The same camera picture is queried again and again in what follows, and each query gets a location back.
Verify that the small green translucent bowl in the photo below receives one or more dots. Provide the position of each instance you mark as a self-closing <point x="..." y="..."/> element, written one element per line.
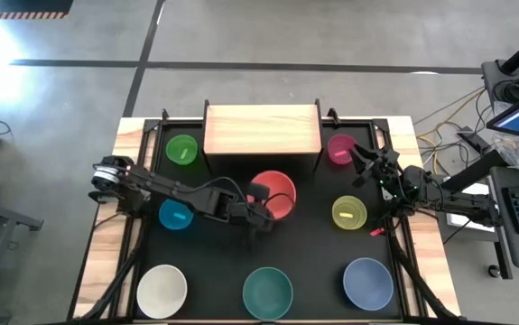
<point x="181" y="151"/>

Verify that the small red tag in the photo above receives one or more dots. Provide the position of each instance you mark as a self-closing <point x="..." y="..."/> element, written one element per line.
<point x="376" y="232"/>

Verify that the white paper sheet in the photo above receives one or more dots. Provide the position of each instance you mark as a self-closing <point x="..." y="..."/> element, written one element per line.
<point x="460" y="221"/>

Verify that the large white bowl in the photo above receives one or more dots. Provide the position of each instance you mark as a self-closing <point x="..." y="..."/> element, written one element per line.
<point x="162" y="291"/>

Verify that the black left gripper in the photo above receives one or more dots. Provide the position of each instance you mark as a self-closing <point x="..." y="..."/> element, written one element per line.
<point x="250" y="216"/>

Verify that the black metal rig frame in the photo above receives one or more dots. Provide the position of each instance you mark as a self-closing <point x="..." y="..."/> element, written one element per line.
<point x="380" y="126"/>

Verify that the large blue bowl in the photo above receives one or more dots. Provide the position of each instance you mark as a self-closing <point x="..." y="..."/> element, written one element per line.
<point x="367" y="284"/>

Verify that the small blue translucent bowl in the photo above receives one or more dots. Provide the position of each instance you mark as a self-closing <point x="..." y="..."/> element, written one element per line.
<point x="175" y="219"/>

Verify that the black table clamp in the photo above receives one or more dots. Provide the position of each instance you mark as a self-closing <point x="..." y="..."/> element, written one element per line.
<point x="165" y="116"/>
<point x="333" y="116"/>

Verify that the wooden shelf with black legs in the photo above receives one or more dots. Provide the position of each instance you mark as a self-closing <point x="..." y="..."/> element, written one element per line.
<point x="263" y="128"/>

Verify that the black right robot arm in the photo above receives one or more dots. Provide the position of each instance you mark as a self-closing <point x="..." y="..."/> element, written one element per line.
<point x="466" y="205"/>

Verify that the black caster wheel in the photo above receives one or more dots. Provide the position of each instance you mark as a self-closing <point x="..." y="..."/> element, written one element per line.
<point x="494" y="271"/>

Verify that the black table mat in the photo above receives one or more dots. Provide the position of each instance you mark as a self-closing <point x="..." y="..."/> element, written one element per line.
<point x="223" y="253"/>

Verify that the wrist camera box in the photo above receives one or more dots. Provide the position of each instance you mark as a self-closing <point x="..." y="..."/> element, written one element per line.
<point x="260" y="192"/>
<point x="391" y="157"/>

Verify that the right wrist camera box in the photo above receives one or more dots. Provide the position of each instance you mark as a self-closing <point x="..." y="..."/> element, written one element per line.
<point x="391" y="157"/>

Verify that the large red bowl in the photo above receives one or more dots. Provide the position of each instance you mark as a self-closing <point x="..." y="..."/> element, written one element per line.
<point x="281" y="189"/>

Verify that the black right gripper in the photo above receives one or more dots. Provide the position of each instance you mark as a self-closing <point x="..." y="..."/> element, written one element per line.
<point x="378" y="171"/>

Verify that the large teal bowl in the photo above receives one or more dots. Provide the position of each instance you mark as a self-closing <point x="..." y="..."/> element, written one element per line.
<point x="268" y="293"/>

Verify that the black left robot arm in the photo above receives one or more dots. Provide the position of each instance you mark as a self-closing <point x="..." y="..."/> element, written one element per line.
<point x="173" y="189"/>

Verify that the small yellow translucent bowl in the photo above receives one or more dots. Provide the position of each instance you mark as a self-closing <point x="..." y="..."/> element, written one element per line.
<point x="349" y="214"/>

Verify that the black mat with hazard stripe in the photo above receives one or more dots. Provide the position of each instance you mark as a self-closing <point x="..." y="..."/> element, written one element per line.
<point x="15" y="6"/>

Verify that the small pink translucent bowl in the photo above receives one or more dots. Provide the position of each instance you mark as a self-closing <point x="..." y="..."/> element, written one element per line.
<point x="338" y="149"/>

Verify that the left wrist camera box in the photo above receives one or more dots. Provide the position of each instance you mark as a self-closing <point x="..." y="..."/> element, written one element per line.
<point x="260" y="192"/>

